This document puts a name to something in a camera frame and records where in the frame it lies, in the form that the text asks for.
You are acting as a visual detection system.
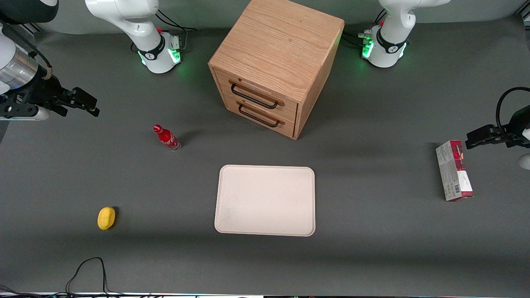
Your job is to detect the black arm base cables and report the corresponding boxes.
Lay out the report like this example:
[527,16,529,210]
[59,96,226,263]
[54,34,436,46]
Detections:
[132,9,198,53]
[342,9,386,47]

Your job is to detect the wooden drawer with deep tray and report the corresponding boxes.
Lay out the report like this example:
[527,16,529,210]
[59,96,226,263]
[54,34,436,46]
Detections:
[213,66,299,121]

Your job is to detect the black looped gripper cable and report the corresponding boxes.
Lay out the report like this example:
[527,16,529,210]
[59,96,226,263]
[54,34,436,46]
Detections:
[496,87,530,134]

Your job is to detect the black right arm base cables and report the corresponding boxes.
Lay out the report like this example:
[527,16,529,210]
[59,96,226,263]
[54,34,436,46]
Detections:
[132,9,198,53]

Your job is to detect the wooden drawer front panel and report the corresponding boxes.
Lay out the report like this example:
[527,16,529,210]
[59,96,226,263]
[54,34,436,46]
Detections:
[222,91,297,139]

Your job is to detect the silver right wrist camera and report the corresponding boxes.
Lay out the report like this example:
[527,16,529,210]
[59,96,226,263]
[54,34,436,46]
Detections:
[0,106,51,122]

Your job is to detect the beige plastic tray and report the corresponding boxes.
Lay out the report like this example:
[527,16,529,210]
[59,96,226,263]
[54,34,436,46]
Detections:
[214,165,316,237]

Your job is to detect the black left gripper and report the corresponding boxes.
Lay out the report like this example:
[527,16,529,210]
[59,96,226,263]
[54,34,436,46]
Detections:
[465,105,530,150]

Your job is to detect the red cola bottle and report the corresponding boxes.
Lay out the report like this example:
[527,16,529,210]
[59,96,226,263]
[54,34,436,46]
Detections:
[153,124,182,152]

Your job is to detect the black left arm base cables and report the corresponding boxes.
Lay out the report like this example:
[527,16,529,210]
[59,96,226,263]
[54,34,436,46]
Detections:
[342,9,386,47]

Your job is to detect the oak wooden drawer cabinet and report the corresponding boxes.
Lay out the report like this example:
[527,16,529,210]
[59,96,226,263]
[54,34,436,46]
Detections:
[208,0,345,140]

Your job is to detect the black metal drawer handle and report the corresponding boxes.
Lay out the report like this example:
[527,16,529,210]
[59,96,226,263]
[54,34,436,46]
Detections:
[237,103,286,128]
[230,82,286,110]

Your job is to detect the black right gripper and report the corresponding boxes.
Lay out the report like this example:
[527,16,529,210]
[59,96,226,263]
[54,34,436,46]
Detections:
[24,76,101,118]

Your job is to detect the yellow lemon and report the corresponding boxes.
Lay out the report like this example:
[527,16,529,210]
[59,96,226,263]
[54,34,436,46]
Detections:
[97,207,117,231]

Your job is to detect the thin black table cable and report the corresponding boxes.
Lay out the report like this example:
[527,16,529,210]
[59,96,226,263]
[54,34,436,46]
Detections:
[65,257,125,297]

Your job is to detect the black right forearm cable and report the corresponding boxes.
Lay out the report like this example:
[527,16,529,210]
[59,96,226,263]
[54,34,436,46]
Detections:
[0,24,53,80]

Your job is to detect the grey and red carton box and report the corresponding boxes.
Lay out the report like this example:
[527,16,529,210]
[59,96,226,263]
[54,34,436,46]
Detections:
[435,140,475,202]

